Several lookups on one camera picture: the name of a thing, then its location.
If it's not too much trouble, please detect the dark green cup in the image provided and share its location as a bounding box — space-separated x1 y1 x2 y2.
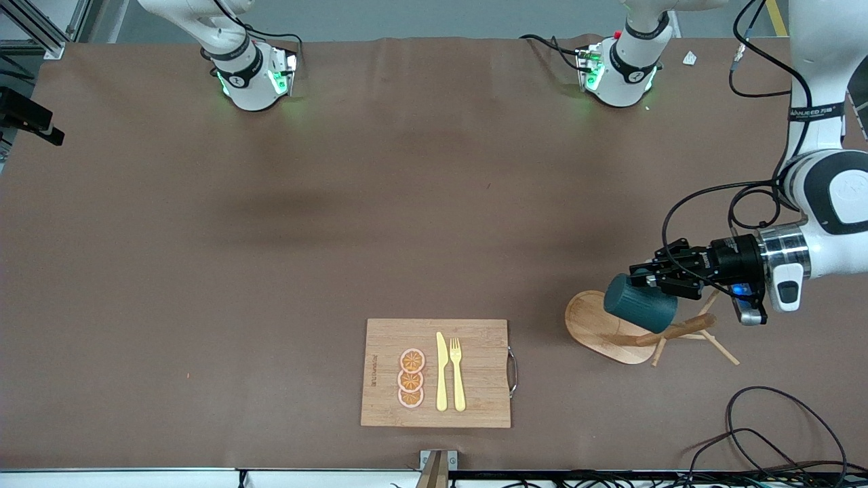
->
603 272 679 335

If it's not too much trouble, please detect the wooden cup rack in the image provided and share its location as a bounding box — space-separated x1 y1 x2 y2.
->
564 289 741 367

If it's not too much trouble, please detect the yellow plastic fork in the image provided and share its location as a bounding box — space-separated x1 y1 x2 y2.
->
450 338 467 413

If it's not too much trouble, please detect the yellow plastic knife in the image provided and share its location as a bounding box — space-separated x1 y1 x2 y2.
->
435 331 449 412

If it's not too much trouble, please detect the bamboo cutting board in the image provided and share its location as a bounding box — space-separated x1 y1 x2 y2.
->
360 319 519 429

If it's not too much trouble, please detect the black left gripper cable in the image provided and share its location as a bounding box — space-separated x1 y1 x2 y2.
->
661 0 814 273

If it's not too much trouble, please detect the aluminium frame profile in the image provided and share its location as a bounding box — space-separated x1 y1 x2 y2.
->
0 0 92 60

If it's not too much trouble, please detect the black looped floor cable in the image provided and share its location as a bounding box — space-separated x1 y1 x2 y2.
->
725 386 849 479
678 427 855 488

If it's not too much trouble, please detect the black arm base cable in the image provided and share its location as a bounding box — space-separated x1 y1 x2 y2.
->
519 33 585 73
241 24 304 54

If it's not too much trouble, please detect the metal table bracket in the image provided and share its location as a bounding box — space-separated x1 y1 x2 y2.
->
415 449 459 488

